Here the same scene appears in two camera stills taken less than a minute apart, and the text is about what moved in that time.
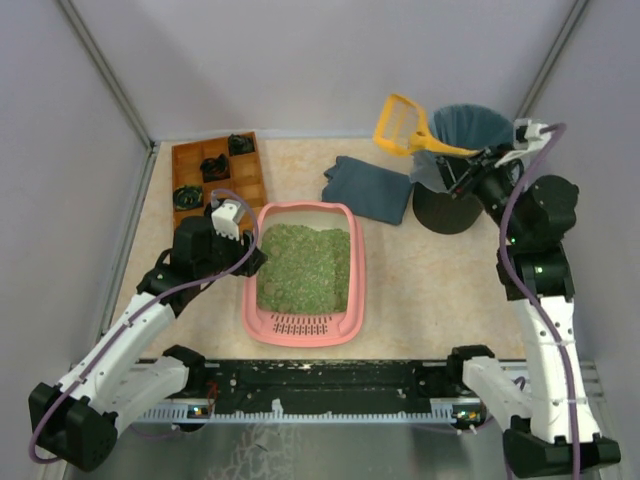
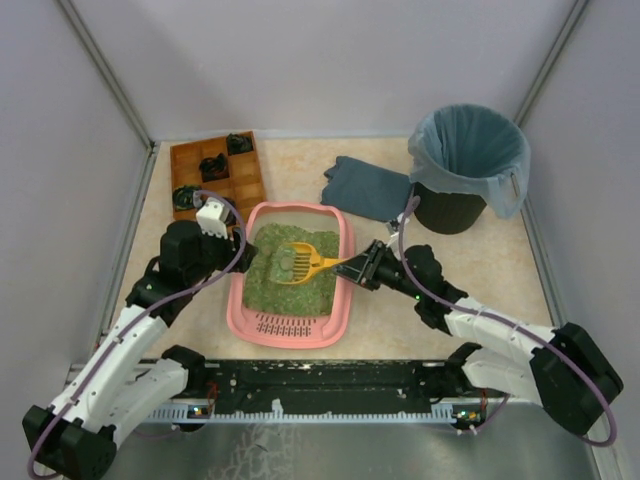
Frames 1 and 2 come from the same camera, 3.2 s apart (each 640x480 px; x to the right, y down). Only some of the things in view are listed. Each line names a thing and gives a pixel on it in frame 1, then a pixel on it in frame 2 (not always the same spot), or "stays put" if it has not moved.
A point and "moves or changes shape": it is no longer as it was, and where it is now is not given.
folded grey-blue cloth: x=370 y=191 stays put
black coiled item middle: x=215 y=169 stays put
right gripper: x=462 y=171 to x=371 y=265
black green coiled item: x=187 y=197 stays put
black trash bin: x=442 y=213 stays put
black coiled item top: x=240 y=144 stays put
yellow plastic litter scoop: x=402 y=129 to x=306 y=262
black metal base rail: x=325 y=391 stays put
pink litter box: x=319 y=330 moves or changes shape
